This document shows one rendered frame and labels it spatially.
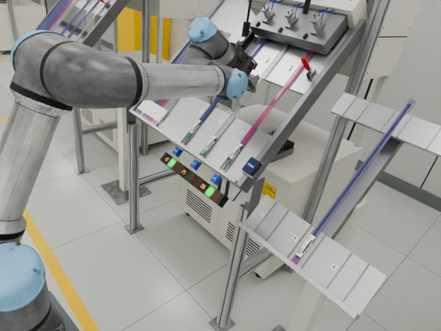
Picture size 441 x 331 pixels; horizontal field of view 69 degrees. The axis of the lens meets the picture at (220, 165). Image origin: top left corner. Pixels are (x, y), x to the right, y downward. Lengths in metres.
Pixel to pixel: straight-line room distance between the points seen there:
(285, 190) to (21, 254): 0.94
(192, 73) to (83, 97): 0.25
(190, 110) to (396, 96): 1.87
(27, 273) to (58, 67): 0.37
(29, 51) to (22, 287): 0.43
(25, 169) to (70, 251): 1.13
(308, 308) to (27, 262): 0.83
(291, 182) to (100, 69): 0.91
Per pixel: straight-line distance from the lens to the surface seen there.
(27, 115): 0.72
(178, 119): 1.31
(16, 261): 0.73
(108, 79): 0.61
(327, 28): 1.23
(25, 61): 0.71
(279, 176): 1.33
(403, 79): 2.79
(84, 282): 1.69
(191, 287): 1.64
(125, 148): 2.01
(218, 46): 0.99
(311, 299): 1.15
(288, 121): 1.08
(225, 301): 1.40
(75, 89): 0.62
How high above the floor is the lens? 1.28
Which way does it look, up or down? 30 degrees down
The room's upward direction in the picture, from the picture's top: 9 degrees clockwise
